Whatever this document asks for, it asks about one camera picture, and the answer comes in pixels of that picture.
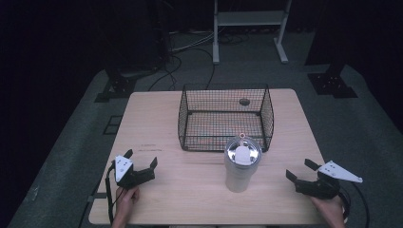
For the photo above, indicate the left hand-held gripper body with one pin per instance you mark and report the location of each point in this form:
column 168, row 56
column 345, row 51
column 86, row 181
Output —
column 126, row 177

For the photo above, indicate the dark round table grommet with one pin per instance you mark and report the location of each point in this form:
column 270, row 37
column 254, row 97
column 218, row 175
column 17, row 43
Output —
column 244, row 102

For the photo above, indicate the white tumbler cup with lid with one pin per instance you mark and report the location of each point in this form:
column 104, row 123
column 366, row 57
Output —
column 239, row 177

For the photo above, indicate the person's left hand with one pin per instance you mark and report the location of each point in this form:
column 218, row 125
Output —
column 125, row 201

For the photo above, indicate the white metal stand frame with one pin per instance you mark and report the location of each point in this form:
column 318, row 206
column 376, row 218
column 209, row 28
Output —
column 250, row 18

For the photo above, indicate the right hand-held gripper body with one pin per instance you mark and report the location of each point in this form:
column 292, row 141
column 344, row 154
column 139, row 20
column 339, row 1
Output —
column 316, row 188

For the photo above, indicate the black floor base plate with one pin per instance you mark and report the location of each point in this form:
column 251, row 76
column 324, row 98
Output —
column 331, row 85

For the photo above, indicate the person's right hand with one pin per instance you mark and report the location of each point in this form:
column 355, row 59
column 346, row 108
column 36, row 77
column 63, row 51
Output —
column 332, row 210

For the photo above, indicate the black stand base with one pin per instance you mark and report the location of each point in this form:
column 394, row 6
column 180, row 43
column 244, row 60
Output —
column 118, row 87

